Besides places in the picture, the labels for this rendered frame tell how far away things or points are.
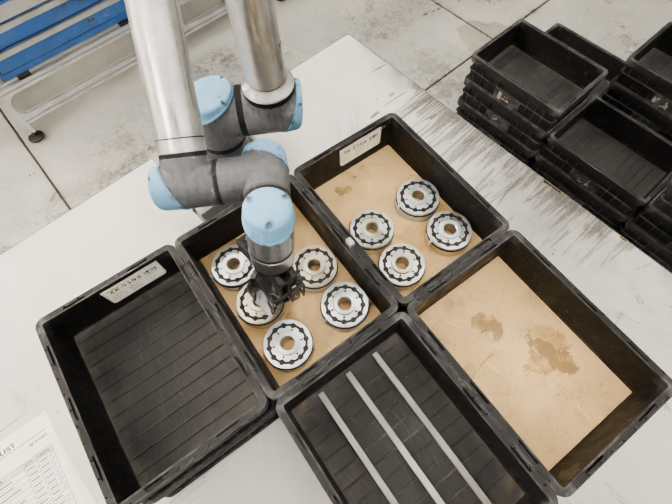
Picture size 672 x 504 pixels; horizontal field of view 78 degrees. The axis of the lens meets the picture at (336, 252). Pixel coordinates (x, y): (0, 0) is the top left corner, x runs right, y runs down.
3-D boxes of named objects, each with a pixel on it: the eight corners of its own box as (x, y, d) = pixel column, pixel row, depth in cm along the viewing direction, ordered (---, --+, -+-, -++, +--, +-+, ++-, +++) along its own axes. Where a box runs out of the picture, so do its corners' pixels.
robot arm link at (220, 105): (197, 116, 105) (178, 73, 93) (250, 110, 106) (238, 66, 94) (197, 154, 100) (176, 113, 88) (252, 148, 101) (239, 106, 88)
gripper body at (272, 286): (272, 316, 80) (269, 290, 69) (250, 282, 83) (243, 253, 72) (306, 296, 82) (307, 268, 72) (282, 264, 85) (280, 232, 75)
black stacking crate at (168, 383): (70, 337, 92) (35, 323, 81) (190, 264, 98) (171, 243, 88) (146, 508, 77) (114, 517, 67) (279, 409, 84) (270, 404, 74)
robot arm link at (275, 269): (239, 239, 69) (281, 217, 71) (242, 252, 72) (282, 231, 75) (263, 273, 66) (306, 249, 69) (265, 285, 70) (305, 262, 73)
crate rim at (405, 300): (291, 176, 97) (290, 170, 94) (392, 117, 103) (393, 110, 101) (401, 311, 82) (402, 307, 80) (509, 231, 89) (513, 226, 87)
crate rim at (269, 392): (175, 245, 90) (171, 240, 88) (291, 176, 97) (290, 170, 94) (273, 405, 75) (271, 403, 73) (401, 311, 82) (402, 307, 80)
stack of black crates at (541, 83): (445, 135, 196) (470, 54, 155) (486, 102, 204) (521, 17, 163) (512, 188, 183) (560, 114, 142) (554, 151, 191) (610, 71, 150)
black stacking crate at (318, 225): (191, 263, 98) (173, 242, 88) (295, 199, 105) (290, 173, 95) (281, 407, 84) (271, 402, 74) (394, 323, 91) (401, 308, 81)
